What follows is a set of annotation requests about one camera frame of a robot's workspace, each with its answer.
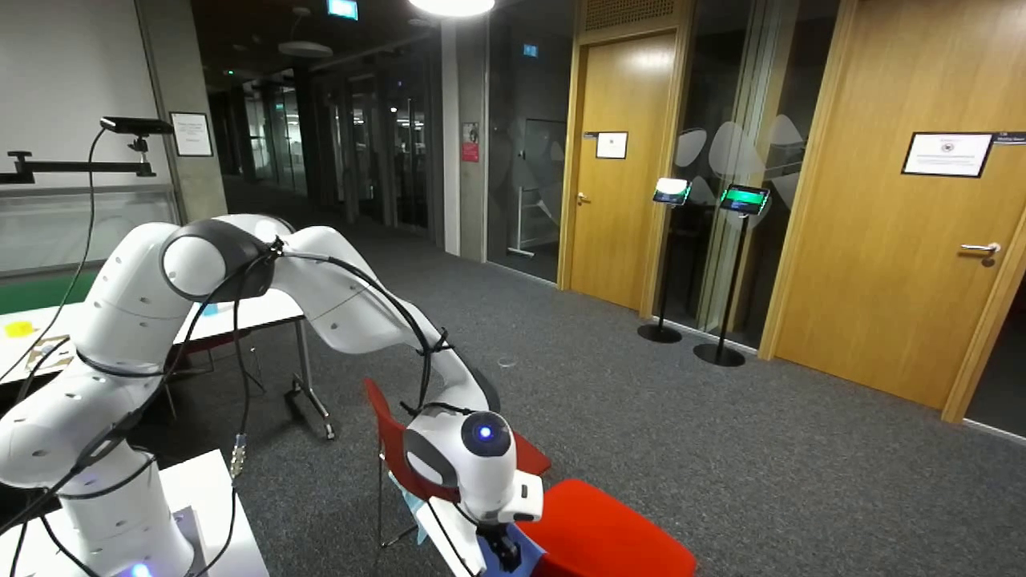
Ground white table with metal legs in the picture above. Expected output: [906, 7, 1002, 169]
[0, 286, 339, 444]

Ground tablet stand white screen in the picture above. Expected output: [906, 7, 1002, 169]
[635, 172, 695, 345]

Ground tablet stand green screen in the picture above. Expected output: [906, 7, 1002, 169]
[689, 182, 773, 370]

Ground round ceiling disc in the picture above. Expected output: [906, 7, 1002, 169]
[272, 40, 336, 62]

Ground red chair black legs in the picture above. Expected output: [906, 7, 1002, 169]
[521, 474, 698, 577]

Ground silver door handle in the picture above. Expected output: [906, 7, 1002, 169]
[956, 237, 1008, 270]

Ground narrow wooden door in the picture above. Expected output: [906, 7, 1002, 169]
[555, 25, 686, 318]

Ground round ceiling lamp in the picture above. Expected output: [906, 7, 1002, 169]
[405, 0, 501, 23]

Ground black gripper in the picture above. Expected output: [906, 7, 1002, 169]
[474, 518, 530, 575]

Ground white robot mounting table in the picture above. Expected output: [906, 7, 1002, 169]
[0, 444, 272, 577]

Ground thin black camera cable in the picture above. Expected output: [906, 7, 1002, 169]
[0, 125, 116, 377]

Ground light blue checked towel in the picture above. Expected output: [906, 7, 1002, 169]
[384, 468, 491, 577]

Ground wide wooden door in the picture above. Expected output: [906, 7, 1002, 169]
[761, 0, 1026, 427]

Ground framed white door sign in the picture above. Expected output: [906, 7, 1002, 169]
[897, 129, 1002, 182]

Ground small white door sign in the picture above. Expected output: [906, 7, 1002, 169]
[593, 129, 633, 162]

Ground black camera on boom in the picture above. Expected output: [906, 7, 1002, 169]
[98, 112, 173, 138]

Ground framed wall notice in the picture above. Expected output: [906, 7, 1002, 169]
[170, 110, 219, 160]

